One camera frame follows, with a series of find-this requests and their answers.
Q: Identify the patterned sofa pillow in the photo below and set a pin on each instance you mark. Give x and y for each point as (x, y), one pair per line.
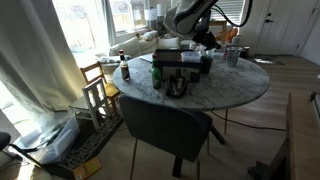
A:
(150, 35)

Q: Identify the cream sofa pillow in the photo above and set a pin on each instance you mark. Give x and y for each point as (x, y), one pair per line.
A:
(168, 42)

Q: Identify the green bottle red cap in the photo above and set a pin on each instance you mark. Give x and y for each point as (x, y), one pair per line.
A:
(156, 75)

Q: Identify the dark cardboard box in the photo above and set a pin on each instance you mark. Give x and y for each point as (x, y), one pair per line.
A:
(173, 68)

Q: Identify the dark cup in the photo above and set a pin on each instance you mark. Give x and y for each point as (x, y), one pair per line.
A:
(206, 66)

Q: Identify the wooden board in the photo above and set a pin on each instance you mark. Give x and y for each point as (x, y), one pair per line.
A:
(303, 140)

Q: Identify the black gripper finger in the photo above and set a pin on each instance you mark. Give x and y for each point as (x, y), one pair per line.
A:
(210, 44)
(217, 41)

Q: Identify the clear plastic storage bin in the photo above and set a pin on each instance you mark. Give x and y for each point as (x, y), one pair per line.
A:
(56, 143)

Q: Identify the white window blind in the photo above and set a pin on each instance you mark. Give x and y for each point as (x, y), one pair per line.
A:
(233, 8)

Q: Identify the black table leg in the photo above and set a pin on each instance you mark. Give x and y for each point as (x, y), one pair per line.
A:
(216, 134)

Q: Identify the wooden chair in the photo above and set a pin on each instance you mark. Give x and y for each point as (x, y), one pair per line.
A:
(106, 88)

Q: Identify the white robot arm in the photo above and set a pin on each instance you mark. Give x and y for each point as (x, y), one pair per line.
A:
(186, 13)

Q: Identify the silver cup with blue stripes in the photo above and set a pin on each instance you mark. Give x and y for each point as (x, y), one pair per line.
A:
(234, 56)

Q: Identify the lamp with white shade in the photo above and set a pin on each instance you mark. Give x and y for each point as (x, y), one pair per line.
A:
(150, 14)
(160, 10)

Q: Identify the cream sofa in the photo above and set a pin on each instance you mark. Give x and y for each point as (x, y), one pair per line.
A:
(130, 46)

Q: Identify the clear measuring cup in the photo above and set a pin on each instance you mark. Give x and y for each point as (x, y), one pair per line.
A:
(210, 53)

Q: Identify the brown cardboard box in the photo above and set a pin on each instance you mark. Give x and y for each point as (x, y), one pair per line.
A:
(87, 168)

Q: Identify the dark sauce bottle red cap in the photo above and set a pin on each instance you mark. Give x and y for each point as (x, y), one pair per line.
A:
(124, 68)

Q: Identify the black office chair base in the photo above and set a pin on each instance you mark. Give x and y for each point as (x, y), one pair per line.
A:
(6, 140)

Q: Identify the small white chair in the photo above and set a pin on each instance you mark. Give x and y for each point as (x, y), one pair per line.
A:
(93, 100)

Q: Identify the black cup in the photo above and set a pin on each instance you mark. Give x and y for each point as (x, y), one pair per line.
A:
(176, 87)

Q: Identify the grey upholstered chair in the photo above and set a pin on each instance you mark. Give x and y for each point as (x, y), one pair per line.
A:
(163, 126)

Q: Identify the light grey curtain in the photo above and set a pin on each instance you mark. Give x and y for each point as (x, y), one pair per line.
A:
(109, 20)
(30, 60)

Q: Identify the dark doormat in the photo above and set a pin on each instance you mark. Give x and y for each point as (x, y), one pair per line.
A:
(266, 60)

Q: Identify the flat white tablet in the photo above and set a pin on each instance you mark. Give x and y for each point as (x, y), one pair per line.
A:
(146, 58)

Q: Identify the black grid crate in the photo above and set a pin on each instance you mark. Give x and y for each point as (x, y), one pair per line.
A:
(90, 143)

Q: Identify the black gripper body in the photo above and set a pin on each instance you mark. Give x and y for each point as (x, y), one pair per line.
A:
(206, 33)

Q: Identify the dark chair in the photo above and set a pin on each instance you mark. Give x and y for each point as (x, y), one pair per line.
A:
(242, 55)

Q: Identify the clear plastic container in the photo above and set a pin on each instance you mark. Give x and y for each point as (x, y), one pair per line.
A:
(191, 56)

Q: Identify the orange plush toy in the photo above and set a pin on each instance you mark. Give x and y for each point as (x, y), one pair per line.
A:
(230, 34)

